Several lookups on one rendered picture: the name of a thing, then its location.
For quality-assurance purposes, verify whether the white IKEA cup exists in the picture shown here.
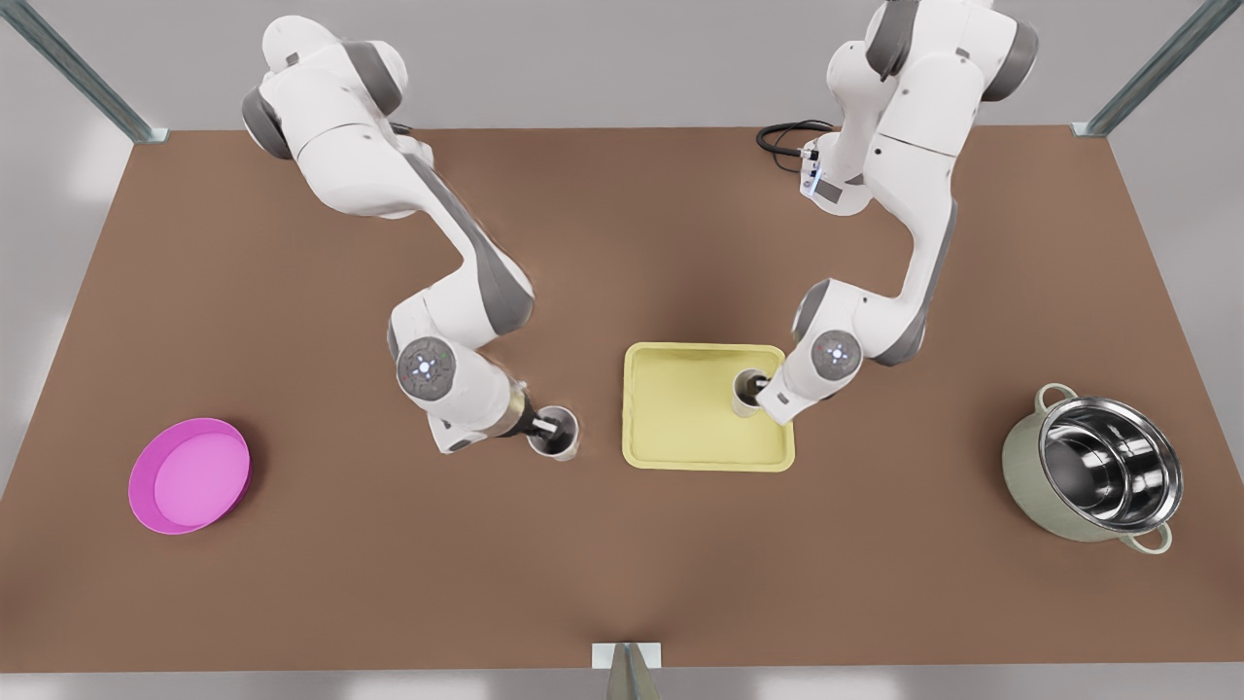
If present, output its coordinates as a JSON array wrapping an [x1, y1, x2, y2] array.
[[732, 367, 777, 420], [526, 405, 581, 462]]

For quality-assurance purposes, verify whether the yellow rectangular tray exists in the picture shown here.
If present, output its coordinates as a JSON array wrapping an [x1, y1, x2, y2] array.
[[621, 341, 796, 473]]

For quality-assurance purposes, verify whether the pink round bowl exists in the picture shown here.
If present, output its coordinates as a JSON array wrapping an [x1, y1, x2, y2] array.
[[128, 417, 253, 537]]

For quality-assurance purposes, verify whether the green pot with steel inside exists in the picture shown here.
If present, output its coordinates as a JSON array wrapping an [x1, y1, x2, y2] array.
[[1001, 383, 1185, 556]]

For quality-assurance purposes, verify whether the silver frame post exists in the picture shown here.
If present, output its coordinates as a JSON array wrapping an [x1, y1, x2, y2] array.
[[592, 642, 663, 700], [1070, 0, 1244, 138], [0, 0, 169, 145]]

